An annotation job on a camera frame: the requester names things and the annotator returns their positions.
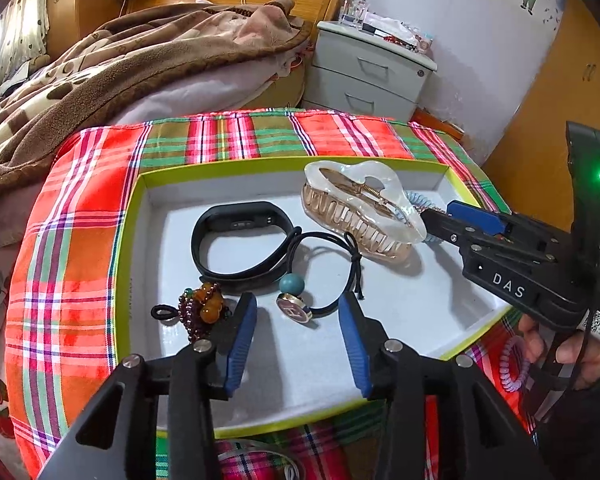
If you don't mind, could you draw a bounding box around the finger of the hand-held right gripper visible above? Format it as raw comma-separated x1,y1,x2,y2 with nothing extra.
420,208,483,247
446,200,512,235

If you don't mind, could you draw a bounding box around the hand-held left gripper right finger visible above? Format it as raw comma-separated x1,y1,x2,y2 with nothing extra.
337,290,556,480

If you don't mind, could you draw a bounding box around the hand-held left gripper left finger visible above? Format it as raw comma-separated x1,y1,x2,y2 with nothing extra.
37,291,259,480

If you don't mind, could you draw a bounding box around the light blue spiral hair tie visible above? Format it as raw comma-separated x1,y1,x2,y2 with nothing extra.
405,191,445,247

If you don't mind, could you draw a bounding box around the amber and garnet bead bracelet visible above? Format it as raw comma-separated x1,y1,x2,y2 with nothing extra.
151,282,234,345

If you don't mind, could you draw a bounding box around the yellow-green cardboard box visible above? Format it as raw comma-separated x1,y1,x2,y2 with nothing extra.
114,156,511,439

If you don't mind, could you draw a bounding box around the black hair tie teal bead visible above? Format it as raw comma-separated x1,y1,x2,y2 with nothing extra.
275,231,366,327

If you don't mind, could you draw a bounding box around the black wristband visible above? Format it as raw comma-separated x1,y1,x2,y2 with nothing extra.
191,201,301,294

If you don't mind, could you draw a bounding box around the pearly pink hair claw clip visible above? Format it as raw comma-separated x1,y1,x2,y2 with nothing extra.
301,159,428,265

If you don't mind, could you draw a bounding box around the person's right hand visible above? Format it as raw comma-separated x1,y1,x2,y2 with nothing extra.
517,310,600,392

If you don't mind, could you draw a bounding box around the orange box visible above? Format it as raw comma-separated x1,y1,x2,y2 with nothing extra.
414,109,465,142

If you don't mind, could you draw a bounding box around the wooden door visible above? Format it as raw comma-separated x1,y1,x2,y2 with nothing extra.
482,0,600,257

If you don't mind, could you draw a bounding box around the grey nightstand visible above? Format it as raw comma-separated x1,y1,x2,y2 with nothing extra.
302,21,438,122

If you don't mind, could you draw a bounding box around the red green plaid cloth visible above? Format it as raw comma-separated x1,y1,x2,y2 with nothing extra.
5,110,513,480

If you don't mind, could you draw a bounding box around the clutter of small nightstand things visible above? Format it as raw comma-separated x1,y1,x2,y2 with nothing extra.
365,12,436,54

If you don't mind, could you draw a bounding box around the clear glass container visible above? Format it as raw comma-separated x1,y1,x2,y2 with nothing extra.
339,0,370,31

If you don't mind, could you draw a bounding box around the floral bed sheet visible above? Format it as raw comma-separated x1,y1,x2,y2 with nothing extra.
0,200,46,461

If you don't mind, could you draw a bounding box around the brown patterned blanket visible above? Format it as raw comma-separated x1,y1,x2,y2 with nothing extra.
0,0,314,202

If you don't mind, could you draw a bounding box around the spotted curtain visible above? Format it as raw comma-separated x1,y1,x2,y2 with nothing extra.
0,0,51,107

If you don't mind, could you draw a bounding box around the purple spiral hair tie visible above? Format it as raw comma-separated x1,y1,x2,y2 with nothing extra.
500,335,532,394

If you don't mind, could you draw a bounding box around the grey cord bracelet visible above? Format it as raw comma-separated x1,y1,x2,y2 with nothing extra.
217,437,301,480

